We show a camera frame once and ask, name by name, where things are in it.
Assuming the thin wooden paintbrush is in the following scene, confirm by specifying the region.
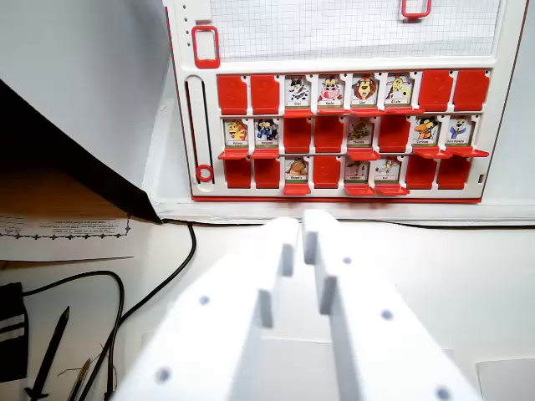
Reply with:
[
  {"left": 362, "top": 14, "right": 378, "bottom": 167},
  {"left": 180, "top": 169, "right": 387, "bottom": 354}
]
[{"left": 68, "top": 358, "right": 92, "bottom": 401}]

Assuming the blank white paper sheet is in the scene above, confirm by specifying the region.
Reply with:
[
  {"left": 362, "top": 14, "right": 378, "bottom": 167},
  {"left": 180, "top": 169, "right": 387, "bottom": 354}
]
[{"left": 475, "top": 358, "right": 535, "bottom": 401}]

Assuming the printed white paper sheet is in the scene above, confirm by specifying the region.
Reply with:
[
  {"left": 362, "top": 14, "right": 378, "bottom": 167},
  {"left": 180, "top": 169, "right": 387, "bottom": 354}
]
[{"left": 0, "top": 212, "right": 135, "bottom": 263}]

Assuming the black pouch with white stripes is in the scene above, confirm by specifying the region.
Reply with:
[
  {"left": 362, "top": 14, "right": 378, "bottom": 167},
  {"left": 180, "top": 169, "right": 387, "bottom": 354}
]
[{"left": 0, "top": 282, "right": 29, "bottom": 384}]

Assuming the brown cardboard box black edge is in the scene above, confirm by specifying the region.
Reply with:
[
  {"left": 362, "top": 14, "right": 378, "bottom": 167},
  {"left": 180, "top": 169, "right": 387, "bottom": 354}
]
[{"left": 0, "top": 78, "right": 163, "bottom": 226}]

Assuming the red and white game board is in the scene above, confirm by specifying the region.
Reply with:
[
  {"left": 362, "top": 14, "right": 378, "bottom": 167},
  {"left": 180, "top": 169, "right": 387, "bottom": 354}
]
[{"left": 163, "top": 0, "right": 535, "bottom": 206}]

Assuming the thick black cable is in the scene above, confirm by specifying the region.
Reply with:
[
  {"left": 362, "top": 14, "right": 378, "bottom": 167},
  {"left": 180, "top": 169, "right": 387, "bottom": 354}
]
[{"left": 79, "top": 217, "right": 198, "bottom": 401}]

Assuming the thin black cable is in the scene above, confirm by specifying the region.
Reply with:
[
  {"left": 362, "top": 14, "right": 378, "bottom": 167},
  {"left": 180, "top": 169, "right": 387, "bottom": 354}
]
[{"left": 20, "top": 270, "right": 126, "bottom": 401}]

